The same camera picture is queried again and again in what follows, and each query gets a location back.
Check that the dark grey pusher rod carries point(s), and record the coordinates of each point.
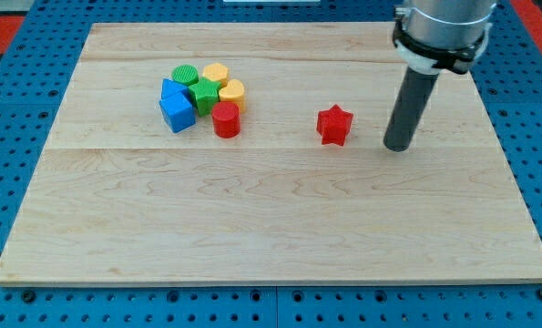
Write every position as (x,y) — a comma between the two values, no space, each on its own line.
(409,106)

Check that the red star block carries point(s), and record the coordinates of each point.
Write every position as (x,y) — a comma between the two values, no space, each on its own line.
(334,124)

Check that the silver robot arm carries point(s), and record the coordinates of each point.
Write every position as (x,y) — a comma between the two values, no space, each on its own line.
(432,36)

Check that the green star block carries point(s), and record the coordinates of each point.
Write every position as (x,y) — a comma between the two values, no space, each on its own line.
(204,95)

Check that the yellow heart block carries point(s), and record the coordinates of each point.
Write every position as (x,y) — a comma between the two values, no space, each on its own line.
(234,92)

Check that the red cylinder block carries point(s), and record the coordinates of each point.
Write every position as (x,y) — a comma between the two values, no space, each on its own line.
(226,119)

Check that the yellow hexagon block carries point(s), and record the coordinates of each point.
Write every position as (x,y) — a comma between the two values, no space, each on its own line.
(217,72)

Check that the green cylinder block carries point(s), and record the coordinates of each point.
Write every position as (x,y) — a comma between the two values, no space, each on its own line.
(186,75)

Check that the blue cube block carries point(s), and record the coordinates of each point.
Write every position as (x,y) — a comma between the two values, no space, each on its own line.
(177,112)

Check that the blue triangle block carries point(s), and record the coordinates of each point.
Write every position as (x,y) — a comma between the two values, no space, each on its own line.
(169,88)

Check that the light wooden board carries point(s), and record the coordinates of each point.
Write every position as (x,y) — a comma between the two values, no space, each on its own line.
(119,200)

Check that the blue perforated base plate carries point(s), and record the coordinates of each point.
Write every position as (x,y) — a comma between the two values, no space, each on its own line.
(35,71)

